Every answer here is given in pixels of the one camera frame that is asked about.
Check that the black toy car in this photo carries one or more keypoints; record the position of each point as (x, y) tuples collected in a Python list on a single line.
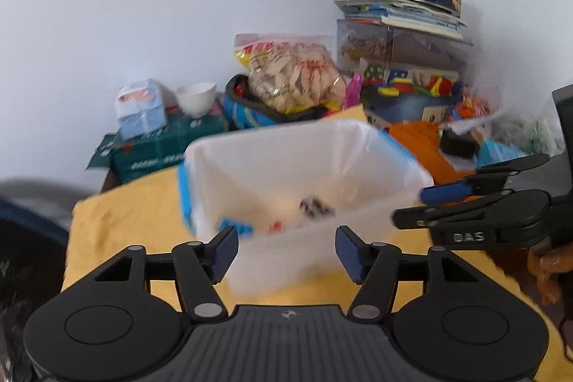
[(314, 208)]

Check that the blue card box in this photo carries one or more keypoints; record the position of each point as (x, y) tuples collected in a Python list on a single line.
[(494, 152)]

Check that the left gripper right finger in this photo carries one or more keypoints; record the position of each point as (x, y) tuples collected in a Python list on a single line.
[(371, 266)]

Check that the clear bag green pieces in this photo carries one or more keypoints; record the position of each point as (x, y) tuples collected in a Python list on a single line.
[(532, 133)]

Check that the clear toy box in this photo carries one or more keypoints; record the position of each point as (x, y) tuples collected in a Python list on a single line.
[(381, 53)]

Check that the light blue large brick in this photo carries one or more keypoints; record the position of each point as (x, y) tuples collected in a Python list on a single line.
[(242, 229)]

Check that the person right hand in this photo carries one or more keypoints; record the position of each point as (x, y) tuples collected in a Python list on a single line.
[(546, 267)]

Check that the dark green box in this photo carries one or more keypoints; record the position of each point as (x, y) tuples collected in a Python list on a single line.
[(132, 159)]

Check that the stack of books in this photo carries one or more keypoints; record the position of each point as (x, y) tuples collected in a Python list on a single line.
[(404, 14)]

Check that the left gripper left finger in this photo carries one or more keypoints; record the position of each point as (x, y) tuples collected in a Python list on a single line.
[(199, 267)]

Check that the white plastic bin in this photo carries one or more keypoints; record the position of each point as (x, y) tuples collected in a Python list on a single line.
[(259, 177)]

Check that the tissue pack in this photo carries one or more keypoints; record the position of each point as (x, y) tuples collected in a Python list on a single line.
[(140, 109)]

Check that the snack bag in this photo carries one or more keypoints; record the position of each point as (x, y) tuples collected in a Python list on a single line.
[(290, 73)]

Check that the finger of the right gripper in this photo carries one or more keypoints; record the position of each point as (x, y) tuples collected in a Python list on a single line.
[(445, 194), (412, 218)]

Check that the white bowl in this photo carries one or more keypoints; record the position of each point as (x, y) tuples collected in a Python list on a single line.
[(196, 99)]

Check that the orange box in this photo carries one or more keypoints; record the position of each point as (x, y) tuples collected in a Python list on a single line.
[(422, 140)]

